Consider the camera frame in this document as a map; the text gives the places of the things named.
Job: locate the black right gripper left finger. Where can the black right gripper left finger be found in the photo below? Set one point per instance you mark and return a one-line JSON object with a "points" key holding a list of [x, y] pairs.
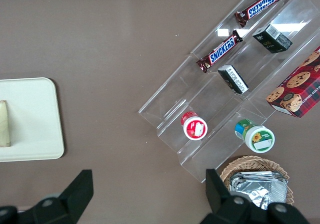
{"points": [[72, 204]]}

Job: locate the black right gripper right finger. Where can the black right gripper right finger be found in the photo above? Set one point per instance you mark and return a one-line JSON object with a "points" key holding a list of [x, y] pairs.
{"points": [[222, 209]]}

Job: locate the triangular sandwich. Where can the triangular sandwich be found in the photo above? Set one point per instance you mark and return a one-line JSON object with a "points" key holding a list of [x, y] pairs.
{"points": [[4, 124]]}

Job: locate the light wicker basket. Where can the light wicker basket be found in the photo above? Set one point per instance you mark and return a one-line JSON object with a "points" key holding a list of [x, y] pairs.
{"points": [[250, 162]]}

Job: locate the cream plastic tray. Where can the cream plastic tray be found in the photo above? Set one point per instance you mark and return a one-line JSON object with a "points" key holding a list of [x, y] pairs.
{"points": [[35, 121]]}

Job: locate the silver foil packets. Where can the silver foil packets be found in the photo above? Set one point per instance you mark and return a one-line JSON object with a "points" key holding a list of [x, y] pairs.
{"points": [[260, 186]]}

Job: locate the green lid cup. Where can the green lid cup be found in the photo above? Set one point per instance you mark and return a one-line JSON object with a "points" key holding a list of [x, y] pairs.
{"points": [[257, 138]]}

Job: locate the red lid cup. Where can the red lid cup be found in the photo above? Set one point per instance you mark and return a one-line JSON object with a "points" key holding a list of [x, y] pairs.
{"points": [[195, 128]]}

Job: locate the clear acrylic stepped display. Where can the clear acrylic stepped display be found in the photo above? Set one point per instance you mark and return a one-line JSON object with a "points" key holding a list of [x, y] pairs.
{"points": [[175, 104]]}

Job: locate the small dark green box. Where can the small dark green box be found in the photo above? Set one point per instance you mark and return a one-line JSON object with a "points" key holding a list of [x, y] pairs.
{"points": [[272, 39], [233, 79]]}

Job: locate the red chocolate chip cookie box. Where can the red chocolate chip cookie box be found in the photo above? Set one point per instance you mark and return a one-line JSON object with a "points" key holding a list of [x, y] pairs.
{"points": [[297, 89]]}

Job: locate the Snickers chocolate bar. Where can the Snickers chocolate bar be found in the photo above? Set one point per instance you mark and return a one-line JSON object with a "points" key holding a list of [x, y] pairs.
{"points": [[261, 5], [221, 50]]}

